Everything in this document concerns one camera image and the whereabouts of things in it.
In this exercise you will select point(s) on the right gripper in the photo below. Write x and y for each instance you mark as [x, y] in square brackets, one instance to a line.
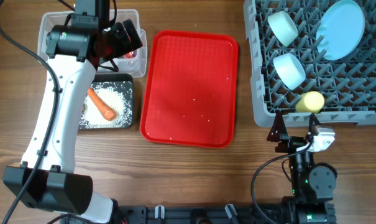
[290, 142]

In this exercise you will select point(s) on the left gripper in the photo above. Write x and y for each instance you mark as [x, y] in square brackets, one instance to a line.
[125, 45]

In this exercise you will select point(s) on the red snack wrapper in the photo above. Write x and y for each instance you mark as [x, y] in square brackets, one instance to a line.
[132, 53]

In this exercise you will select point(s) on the yellow plastic cup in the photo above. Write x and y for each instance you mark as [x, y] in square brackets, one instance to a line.
[311, 101]

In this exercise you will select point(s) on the light blue bowl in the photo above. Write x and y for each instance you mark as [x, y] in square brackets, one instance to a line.
[290, 70]

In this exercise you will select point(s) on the white rice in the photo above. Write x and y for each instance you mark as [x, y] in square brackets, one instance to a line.
[116, 102]

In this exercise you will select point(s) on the orange carrot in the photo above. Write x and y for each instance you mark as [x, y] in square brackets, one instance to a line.
[106, 111]

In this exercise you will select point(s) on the green bowl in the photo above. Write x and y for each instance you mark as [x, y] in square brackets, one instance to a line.
[283, 27]

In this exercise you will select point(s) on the light blue plate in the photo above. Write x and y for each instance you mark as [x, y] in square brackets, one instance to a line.
[342, 27]

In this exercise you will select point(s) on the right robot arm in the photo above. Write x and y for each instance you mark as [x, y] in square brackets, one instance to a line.
[312, 183]

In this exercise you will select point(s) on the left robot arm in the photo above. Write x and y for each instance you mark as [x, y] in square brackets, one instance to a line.
[46, 178]

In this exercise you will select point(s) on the grey dishwasher rack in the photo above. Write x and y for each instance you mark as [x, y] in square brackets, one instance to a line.
[347, 84]

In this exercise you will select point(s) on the clear plastic bin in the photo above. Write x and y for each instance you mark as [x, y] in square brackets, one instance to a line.
[135, 66]

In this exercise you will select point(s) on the red serving tray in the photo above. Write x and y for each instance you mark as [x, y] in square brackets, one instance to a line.
[190, 94]

